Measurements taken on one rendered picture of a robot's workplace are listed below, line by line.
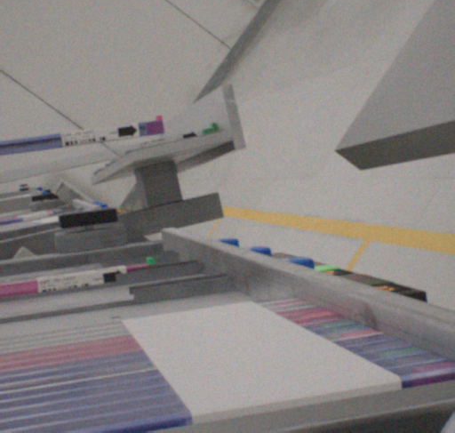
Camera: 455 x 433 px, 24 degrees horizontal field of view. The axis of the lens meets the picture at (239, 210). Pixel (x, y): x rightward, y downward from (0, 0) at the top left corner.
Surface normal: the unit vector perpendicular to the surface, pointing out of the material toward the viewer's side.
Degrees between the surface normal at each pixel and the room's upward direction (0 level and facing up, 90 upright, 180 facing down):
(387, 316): 43
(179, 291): 90
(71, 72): 90
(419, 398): 47
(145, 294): 90
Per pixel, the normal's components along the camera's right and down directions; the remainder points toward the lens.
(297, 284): -0.97, 0.13
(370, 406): -0.12, -0.99
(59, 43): 0.21, 0.03
